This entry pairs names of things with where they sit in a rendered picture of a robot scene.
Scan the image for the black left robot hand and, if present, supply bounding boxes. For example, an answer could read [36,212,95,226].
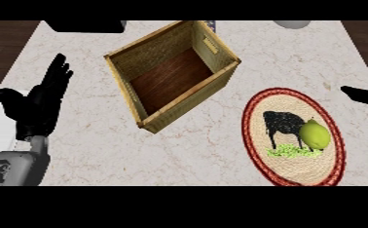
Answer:
[0,53,75,142]

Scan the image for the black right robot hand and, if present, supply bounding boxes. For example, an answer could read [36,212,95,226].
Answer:
[340,85,368,105]

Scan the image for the green pear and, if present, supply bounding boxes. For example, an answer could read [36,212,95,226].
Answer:
[297,118,333,151]

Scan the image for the oval placemat with cow print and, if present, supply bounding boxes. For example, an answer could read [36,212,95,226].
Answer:
[240,87,347,187]

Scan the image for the square wicker basket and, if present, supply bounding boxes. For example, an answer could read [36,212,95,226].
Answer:
[104,20,241,134]

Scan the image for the pale grey round object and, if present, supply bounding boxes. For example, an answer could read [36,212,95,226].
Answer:
[272,20,313,30]

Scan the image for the black appliance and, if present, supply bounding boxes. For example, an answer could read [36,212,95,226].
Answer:
[43,20,129,34]

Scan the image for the small blue patterned object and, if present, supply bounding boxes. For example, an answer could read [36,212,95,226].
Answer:
[204,20,217,33]

